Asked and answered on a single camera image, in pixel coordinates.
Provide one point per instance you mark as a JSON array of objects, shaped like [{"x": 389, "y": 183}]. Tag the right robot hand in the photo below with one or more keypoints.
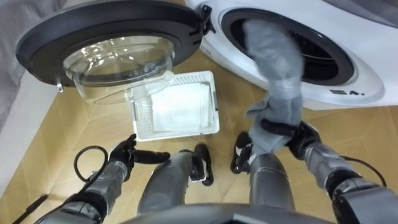
[{"x": 298, "y": 133}]

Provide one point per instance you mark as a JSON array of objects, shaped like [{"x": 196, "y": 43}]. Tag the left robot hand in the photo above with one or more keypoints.
[{"x": 124, "y": 154}]

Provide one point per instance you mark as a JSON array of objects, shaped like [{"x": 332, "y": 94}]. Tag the grey cloth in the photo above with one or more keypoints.
[{"x": 275, "y": 81}]

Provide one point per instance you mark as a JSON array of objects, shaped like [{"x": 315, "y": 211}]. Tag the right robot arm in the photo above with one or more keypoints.
[{"x": 354, "y": 193}]

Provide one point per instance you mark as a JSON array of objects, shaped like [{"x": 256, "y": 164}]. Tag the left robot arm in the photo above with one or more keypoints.
[{"x": 93, "y": 196}]

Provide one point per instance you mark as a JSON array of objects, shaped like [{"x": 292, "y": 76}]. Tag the white plastic laundry basket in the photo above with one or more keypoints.
[{"x": 140, "y": 118}]

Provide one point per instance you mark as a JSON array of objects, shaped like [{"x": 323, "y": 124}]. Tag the robot legs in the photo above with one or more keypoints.
[{"x": 267, "y": 183}]

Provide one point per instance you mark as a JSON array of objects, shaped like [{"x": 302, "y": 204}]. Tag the white washing machine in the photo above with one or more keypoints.
[{"x": 357, "y": 46}]

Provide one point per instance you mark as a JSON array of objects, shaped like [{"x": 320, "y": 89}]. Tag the robot body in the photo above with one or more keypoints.
[{"x": 224, "y": 216}]

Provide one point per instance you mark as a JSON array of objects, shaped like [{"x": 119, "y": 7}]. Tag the dark round washing machine door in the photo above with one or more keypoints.
[{"x": 102, "y": 40}]

